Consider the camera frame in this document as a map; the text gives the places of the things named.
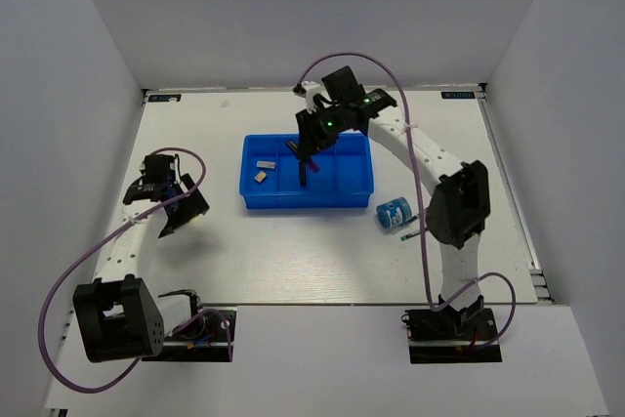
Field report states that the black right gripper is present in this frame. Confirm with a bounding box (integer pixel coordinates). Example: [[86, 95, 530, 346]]
[[296, 104, 348, 160]]

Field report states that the purple capped black highlighter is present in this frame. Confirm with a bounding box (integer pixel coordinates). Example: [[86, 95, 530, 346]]
[[285, 140, 320, 173]]

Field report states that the grey white eraser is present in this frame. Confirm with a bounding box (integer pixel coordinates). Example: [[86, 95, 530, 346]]
[[256, 160, 276, 170]]

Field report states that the small tan wooden block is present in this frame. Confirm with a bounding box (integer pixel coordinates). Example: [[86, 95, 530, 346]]
[[254, 171, 268, 184]]

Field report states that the blue labelled round jar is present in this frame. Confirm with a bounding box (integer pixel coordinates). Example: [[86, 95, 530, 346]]
[[376, 197, 413, 229]]

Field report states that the green capped black highlighter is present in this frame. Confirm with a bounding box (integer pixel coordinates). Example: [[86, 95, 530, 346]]
[[299, 161, 308, 188]]

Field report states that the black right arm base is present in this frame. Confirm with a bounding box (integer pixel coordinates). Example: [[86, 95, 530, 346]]
[[401, 309, 503, 364]]

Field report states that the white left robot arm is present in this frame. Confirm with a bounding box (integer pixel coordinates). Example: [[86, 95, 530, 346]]
[[73, 153, 209, 363]]

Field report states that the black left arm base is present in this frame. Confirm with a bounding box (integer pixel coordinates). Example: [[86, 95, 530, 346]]
[[143, 307, 237, 363]]

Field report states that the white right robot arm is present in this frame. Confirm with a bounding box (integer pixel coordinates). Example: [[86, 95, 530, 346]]
[[293, 66, 490, 338]]

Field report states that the blue plastic divided tray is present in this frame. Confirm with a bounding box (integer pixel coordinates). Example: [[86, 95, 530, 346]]
[[239, 133, 374, 209]]

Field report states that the left table corner label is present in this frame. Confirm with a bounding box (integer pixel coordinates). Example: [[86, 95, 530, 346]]
[[147, 94, 182, 103]]

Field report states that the table corner label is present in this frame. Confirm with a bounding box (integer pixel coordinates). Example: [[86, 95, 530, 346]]
[[440, 91, 476, 100], [147, 94, 182, 103]]

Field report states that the green ink pen refill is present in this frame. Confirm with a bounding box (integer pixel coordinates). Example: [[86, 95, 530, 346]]
[[400, 229, 424, 241]]

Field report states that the right table corner label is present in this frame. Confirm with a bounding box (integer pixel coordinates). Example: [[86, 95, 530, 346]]
[[440, 91, 476, 100]]

